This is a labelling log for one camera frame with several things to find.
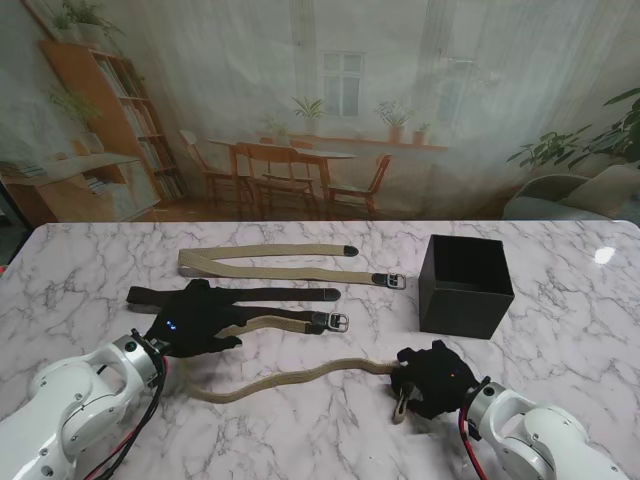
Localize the arm red black cables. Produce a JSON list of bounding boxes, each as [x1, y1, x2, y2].
[[74, 357, 171, 480], [458, 399, 489, 480]]

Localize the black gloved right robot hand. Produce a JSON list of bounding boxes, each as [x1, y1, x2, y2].
[[389, 339, 476, 420]]

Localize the dark brown woven belt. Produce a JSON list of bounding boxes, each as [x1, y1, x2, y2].
[[125, 285, 351, 333]]

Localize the printed room backdrop cloth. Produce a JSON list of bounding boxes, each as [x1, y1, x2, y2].
[[0, 0, 640, 224]]

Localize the black belt storage box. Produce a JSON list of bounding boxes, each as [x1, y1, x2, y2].
[[417, 233, 516, 340]]

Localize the beige woven belt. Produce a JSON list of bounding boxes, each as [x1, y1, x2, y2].
[[179, 314, 416, 426], [177, 243, 407, 291]]

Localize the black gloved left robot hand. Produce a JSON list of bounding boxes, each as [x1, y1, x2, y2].
[[144, 279, 245, 359]]

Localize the left arm red black cables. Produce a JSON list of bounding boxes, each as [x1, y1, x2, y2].
[[74, 357, 171, 480]]

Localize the right arm red black cables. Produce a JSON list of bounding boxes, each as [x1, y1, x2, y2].
[[458, 399, 489, 480]]

